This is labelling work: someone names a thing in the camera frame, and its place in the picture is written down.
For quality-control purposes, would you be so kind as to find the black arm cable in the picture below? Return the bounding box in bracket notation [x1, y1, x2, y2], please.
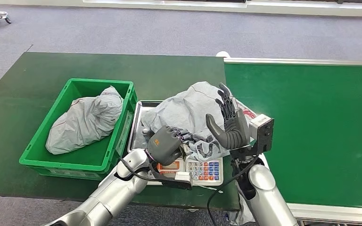
[206, 156, 260, 226]
[118, 157, 156, 182]

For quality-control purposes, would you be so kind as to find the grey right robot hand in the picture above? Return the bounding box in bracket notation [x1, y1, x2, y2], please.
[205, 82, 251, 150]

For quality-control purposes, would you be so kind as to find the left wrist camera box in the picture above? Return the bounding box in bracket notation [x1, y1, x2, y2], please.
[149, 165, 194, 191]

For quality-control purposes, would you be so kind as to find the green plastic crate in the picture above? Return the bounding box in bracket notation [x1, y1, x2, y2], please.
[18, 78, 138, 181]

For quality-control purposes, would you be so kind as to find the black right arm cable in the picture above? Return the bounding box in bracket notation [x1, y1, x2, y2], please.
[206, 156, 260, 226]

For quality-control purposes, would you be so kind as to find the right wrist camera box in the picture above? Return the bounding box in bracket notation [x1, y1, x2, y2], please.
[248, 113, 275, 154]

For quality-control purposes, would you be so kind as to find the crumpled grey mailer package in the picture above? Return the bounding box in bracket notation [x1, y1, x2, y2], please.
[45, 86, 124, 156]

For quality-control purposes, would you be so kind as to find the electronic scale with steel tray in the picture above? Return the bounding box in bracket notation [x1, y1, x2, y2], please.
[127, 99, 225, 187]

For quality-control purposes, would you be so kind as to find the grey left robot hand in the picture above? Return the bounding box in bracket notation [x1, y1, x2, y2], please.
[145, 125, 205, 167]

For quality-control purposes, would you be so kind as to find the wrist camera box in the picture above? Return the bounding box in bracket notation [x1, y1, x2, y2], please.
[149, 165, 194, 191]
[248, 113, 275, 154]

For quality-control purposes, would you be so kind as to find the white window ledge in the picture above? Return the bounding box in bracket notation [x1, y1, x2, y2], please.
[0, 0, 362, 18]

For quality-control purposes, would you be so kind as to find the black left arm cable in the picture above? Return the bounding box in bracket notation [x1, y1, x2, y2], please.
[118, 157, 156, 182]

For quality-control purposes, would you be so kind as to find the green conveyor belt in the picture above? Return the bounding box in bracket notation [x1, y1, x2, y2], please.
[224, 57, 362, 225]

